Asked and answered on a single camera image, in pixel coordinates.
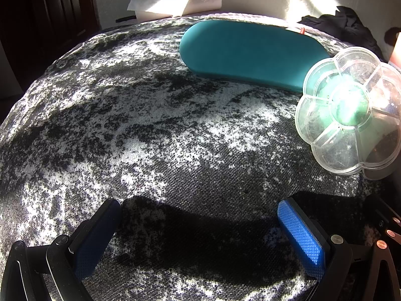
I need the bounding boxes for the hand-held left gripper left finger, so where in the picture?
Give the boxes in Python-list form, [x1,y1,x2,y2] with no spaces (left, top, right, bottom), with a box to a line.
[0,198,123,301]

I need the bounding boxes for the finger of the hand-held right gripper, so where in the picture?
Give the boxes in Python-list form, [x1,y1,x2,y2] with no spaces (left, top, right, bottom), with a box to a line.
[368,194,401,258]

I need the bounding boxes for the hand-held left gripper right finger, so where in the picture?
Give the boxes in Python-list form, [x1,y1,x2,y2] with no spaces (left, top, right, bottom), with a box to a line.
[277,197,401,301]

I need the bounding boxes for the clear flower-shaped compartment container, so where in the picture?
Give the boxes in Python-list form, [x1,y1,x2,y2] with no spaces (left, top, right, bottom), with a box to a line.
[295,46,401,181]

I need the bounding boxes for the black and white mottled blanket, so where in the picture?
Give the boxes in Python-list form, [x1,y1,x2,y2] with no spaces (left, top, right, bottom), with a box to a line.
[0,13,364,301]

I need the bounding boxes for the pink box with white label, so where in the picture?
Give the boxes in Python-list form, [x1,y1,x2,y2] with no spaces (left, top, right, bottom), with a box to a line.
[388,46,401,68]

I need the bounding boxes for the teal oval cushion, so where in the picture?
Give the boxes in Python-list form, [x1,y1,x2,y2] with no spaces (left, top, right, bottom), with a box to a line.
[179,19,331,94]

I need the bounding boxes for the black crumpled cloth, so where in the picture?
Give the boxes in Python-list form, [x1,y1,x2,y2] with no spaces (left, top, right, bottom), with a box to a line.
[297,6,383,60]

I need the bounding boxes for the dark wooden door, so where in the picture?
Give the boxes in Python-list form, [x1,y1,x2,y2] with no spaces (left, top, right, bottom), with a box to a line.
[0,0,102,107]

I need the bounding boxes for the white paper roll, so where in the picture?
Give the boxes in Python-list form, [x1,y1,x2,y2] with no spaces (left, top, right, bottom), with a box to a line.
[127,0,223,22]

